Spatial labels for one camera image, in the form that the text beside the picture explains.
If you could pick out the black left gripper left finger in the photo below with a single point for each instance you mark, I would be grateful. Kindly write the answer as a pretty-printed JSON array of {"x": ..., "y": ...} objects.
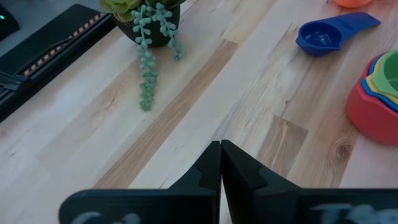
[{"x": 155, "y": 207}]

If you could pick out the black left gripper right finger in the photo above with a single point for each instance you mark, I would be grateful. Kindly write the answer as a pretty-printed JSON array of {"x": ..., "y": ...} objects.
[{"x": 280, "y": 207}]

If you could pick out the red measuring cup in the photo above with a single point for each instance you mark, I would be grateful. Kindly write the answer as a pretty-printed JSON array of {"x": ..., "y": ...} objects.
[{"x": 370, "y": 121}]

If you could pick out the light blue measuring cup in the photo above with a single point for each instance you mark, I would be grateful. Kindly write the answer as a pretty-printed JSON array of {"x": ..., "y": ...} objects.
[{"x": 377, "y": 99}]

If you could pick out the yellow measuring cup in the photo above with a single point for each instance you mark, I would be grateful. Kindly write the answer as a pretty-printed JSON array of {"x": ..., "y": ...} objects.
[{"x": 373, "y": 84}]

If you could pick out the green measuring cup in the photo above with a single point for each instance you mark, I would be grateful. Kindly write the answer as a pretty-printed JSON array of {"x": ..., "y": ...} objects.
[{"x": 388, "y": 74}]

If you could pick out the dark blue measuring cup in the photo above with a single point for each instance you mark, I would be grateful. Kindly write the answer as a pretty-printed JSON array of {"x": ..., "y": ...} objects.
[{"x": 317, "y": 39}]

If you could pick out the orange measuring cup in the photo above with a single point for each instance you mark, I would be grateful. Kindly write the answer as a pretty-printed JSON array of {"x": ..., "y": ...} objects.
[{"x": 353, "y": 3}]

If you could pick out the succulent plant in black pot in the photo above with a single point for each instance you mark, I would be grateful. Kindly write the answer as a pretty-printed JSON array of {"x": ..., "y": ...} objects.
[{"x": 155, "y": 34}]

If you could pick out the black mat with striped edge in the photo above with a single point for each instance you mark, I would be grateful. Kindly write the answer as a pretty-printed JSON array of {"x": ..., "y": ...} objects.
[{"x": 46, "y": 28}]

